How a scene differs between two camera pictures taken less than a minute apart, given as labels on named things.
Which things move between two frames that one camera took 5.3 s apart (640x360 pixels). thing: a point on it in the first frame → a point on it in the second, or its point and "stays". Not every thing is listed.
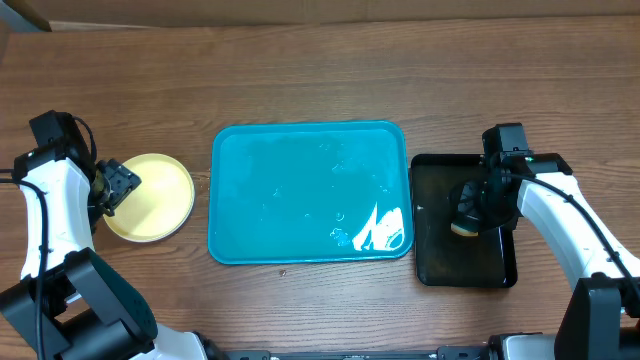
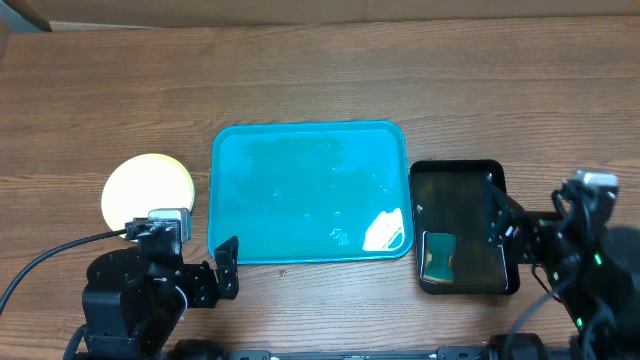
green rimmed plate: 160,205 stays
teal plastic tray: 309,192 stays
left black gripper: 124,180 → 207,292
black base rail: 441,353 stays
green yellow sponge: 462,230 → 439,257
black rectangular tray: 444,257 stays
